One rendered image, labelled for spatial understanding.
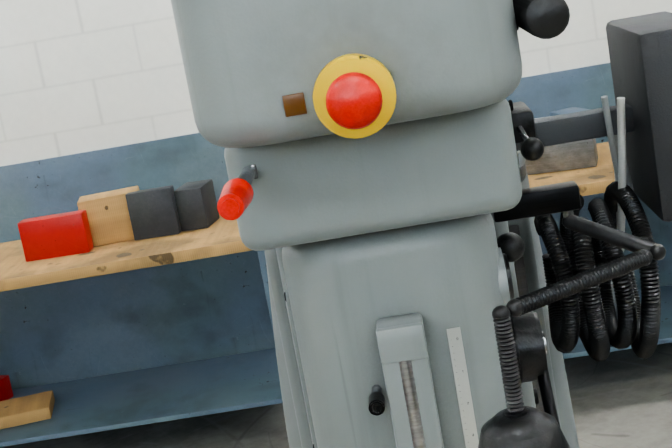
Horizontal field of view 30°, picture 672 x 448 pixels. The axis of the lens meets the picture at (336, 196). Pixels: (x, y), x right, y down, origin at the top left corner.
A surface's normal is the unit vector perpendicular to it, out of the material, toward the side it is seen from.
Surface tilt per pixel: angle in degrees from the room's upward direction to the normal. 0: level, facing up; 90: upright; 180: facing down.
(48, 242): 90
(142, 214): 90
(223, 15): 90
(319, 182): 90
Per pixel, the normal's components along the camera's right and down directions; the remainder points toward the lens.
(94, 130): -0.03, 0.20
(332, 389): -0.49, 0.25
